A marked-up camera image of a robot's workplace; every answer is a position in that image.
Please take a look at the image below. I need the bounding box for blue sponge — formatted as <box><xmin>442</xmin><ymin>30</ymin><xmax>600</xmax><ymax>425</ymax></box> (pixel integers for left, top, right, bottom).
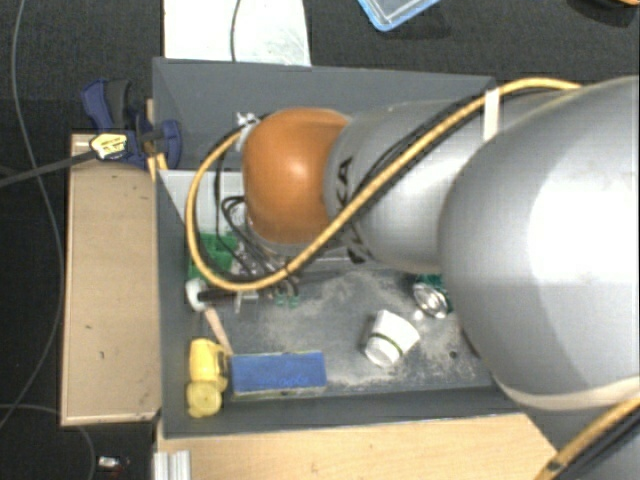
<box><xmin>228</xmin><ymin>350</ymin><xmax>329</xmax><ymax>399</ymax></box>

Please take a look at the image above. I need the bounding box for pale wood stick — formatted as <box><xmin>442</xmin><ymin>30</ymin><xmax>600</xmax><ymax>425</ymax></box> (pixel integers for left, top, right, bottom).
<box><xmin>203</xmin><ymin>309</ymin><xmax>234</xmax><ymax>356</ymax></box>

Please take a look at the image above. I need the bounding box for black cylinder on white bracket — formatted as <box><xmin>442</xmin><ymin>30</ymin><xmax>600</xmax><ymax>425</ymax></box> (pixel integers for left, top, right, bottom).
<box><xmin>184</xmin><ymin>276</ymin><xmax>239</xmax><ymax>315</ymax></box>

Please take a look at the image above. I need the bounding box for white plastic cup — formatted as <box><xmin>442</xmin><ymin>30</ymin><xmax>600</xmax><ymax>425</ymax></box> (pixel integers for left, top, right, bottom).
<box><xmin>358</xmin><ymin>309</ymin><xmax>421</xmax><ymax>368</ymax></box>

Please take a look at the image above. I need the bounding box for green and silver packet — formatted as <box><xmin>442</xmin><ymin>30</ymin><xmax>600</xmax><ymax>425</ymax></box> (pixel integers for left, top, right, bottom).
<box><xmin>410</xmin><ymin>272</ymin><xmax>455</xmax><ymax>320</ymax></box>

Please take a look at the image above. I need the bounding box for yellow toy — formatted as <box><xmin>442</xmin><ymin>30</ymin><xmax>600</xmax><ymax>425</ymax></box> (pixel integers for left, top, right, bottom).
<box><xmin>186</xmin><ymin>337</ymin><xmax>232</xmax><ymax>419</ymax></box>

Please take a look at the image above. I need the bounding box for grey metal bin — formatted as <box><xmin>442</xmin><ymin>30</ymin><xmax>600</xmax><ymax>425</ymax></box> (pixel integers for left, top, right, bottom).
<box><xmin>151</xmin><ymin>56</ymin><xmax>521</xmax><ymax>439</ymax></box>

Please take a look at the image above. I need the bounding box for pale wood board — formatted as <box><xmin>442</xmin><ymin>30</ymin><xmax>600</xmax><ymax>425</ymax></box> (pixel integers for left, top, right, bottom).
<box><xmin>59</xmin><ymin>134</ymin><xmax>164</xmax><ymax>427</ymax></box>

